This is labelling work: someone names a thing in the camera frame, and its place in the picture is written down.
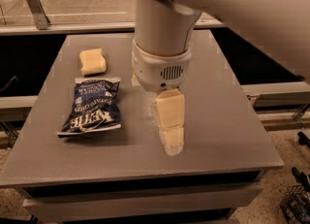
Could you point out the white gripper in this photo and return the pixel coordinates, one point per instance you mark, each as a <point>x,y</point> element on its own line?
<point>159,69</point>

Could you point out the blue kettle chip bag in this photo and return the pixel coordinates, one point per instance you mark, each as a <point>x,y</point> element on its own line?
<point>94,107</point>

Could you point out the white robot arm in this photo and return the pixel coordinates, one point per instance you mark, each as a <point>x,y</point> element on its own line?
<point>161,53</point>

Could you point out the yellow sponge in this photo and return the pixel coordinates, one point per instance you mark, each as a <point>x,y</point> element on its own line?
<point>92,62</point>

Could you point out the left metal glass bracket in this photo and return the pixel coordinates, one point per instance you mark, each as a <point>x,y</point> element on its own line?
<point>40,18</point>

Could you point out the black wire basket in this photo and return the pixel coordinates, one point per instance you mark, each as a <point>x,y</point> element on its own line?
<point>295,205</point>

